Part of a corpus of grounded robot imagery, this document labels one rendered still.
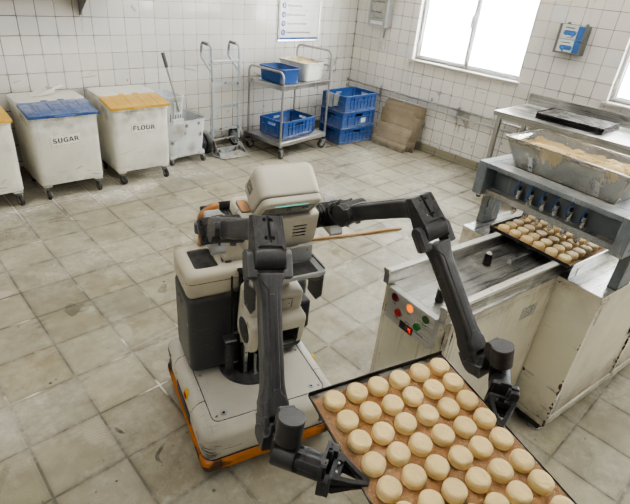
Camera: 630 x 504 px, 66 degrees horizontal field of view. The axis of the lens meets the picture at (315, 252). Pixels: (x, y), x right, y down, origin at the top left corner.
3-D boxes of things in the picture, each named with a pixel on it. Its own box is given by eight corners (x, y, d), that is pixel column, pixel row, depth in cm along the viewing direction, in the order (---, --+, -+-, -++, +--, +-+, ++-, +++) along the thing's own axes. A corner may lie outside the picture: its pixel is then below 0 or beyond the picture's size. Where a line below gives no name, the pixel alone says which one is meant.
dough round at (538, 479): (544, 473, 105) (548, 468, 104) (555, 496, 101) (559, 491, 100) (522, 473, 104) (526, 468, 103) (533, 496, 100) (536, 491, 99)
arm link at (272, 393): (285, 251, 118) (240, 250, 113) (294, 247, 112) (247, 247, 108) (292, 436, 113) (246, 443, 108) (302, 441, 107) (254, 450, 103)
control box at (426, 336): (390, 312, 199) (396, 284, 192) (433, 347, 182) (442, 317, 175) (383, 315, 197) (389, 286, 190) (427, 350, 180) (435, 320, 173)
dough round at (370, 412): (377, 405, 115) (378, 400, 114) (382, 423, 111) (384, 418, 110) (356, 406, 114) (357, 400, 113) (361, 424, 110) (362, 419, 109)
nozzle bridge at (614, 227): (502, 212, 263) (521, 151, 246) (641, 278, 213) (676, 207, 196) (462, 224, 245) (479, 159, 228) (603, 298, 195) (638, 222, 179)
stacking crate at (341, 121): (351, 116, 667) (353, 101, 657) (373, 124, 643) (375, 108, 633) (319, 122, 630) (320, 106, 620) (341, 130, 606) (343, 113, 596)
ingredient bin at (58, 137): (45, 203, 408) (26, 111, 370) (23, 178, 447) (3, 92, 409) (110, 190, 441) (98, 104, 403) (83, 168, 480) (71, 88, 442)
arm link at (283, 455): (273, 450, 106) (263, 468, 101) (277, 424, 104) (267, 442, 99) (303, 461, 105) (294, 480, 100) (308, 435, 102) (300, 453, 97)
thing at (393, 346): (454, 371, 274) (497, 230, 230) (505, 413, 251) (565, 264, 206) (358, 423, 237) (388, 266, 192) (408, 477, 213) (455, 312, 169)
